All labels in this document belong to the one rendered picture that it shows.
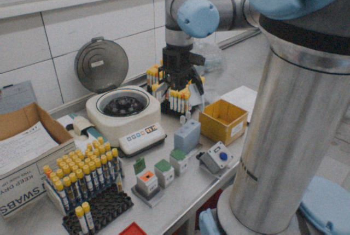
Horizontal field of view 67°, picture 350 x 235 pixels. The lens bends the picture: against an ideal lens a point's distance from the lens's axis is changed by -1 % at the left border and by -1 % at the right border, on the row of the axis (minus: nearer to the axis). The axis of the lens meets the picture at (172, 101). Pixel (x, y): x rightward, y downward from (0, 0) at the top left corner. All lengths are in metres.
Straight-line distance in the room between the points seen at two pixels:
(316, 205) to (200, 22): 0.37
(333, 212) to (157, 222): 0.45
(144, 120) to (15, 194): 0.44
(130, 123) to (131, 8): 0.55
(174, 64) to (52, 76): 0.57
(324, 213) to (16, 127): 0.94
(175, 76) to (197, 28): 0.19
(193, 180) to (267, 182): 0.57
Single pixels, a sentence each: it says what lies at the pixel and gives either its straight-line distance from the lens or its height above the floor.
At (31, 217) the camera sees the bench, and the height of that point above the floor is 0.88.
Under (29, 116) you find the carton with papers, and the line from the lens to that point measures 1.08.
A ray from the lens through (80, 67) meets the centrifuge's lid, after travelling 1.12.
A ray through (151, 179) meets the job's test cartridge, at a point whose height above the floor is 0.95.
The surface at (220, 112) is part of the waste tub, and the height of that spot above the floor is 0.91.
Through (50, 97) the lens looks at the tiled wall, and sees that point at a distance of 1.16.
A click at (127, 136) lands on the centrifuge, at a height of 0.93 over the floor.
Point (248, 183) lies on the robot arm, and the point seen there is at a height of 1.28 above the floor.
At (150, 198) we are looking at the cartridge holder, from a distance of 0.81.
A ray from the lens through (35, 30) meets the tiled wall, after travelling 1.07.
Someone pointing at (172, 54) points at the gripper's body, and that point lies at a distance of 0.68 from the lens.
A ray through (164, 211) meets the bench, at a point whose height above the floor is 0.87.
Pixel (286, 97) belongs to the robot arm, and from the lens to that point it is 0.26.
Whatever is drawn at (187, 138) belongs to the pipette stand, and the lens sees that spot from 0.89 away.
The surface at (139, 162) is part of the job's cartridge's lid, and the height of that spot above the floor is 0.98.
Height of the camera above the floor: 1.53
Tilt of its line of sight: 32 degrees down
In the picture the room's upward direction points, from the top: straight up
